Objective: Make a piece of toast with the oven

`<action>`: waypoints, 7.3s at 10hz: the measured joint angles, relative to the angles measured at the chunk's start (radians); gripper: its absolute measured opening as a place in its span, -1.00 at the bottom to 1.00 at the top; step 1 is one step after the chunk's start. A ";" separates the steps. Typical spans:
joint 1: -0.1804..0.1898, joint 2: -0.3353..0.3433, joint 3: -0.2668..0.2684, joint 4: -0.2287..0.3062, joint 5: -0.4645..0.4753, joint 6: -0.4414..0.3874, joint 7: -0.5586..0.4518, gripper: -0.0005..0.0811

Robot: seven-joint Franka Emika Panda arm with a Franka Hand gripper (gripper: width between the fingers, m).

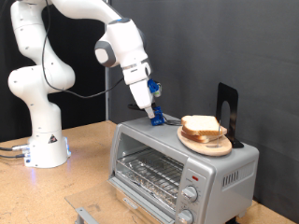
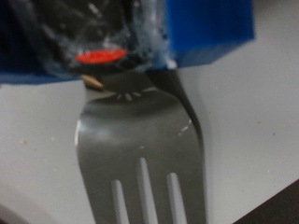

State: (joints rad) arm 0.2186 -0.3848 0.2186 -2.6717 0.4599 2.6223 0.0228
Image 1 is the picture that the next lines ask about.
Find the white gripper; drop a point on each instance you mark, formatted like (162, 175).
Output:
(140, 93)

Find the metal spatula with blue block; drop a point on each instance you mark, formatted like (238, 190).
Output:
(159, 119)

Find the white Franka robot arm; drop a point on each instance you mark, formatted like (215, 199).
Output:
(40, 124)

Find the red oven indicator light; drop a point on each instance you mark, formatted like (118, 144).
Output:
(195, 178)

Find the silver oven knob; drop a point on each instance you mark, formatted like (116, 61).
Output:
(185, 216)
(190, 193)

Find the silver toaster oven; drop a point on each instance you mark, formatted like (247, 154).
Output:
(236, 161)

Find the vertical metal pole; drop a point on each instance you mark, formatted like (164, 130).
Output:
(107, 105)

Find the round wooden board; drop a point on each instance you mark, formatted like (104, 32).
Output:
(205, 150)

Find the thin metal pin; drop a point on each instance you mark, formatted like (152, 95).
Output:
(219, 137)

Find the black metal bookend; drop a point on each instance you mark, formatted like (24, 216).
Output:
(224, 93)

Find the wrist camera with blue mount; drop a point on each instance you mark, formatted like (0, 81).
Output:
(153, 86)

